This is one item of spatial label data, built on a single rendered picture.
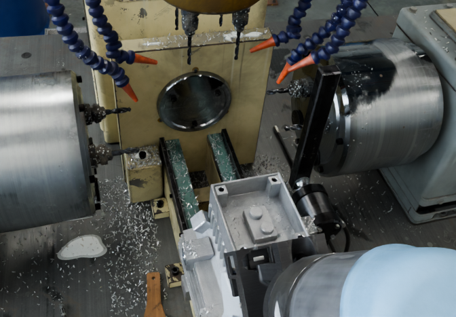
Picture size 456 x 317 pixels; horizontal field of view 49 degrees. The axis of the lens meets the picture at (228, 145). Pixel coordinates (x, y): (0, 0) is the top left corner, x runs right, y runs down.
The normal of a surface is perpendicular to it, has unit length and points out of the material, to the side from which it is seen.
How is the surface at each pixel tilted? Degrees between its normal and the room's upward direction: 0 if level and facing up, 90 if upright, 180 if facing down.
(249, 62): 90
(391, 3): 0
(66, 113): 24
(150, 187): 90
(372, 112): 51
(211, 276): 0
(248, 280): 30
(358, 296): 70
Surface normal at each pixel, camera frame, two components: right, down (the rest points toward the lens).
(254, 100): 0.26, 0.71
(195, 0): -0.15, 0.70
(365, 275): -0.70, -0.72
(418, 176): -0.96, 0.14
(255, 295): 0.19, -0.24
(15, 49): 0.07, -0.69
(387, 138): 0.28, 0.47
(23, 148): 0.24, -0.02
